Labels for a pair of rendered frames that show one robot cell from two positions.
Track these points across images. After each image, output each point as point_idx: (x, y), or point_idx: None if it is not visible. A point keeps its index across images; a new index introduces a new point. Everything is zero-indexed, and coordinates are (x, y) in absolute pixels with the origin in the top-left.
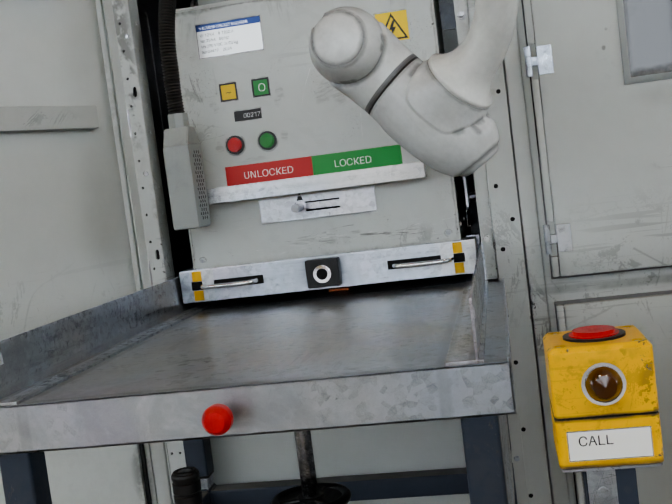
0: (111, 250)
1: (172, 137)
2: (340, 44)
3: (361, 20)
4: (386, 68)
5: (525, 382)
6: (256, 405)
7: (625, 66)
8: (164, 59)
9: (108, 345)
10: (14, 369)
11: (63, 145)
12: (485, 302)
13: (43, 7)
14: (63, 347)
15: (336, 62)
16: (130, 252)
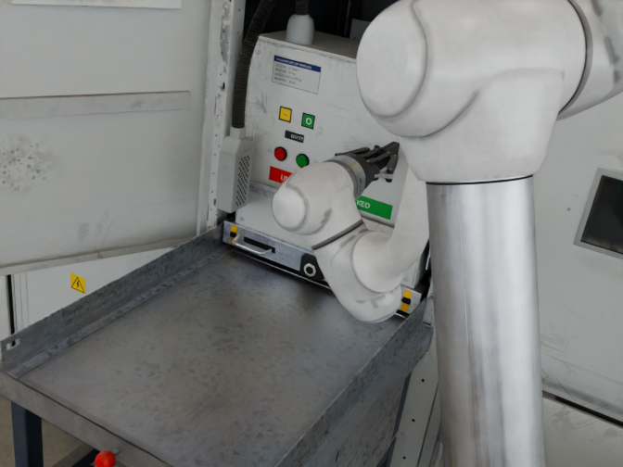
0: (183, 191)
1: (228, 145)
2: (287, 215)
3: (308, 204)
4: (324, 234)
5: (425, 395)
6: (134, 457)
7: (579, 231)
8: (235, 86)
9: (131, 296)
10: (30, 343)
11: (158, 119)
12: (373, 380)
13: (162, 15)
14: (82, 313)
15: (282, 224)
16: (198, 193)
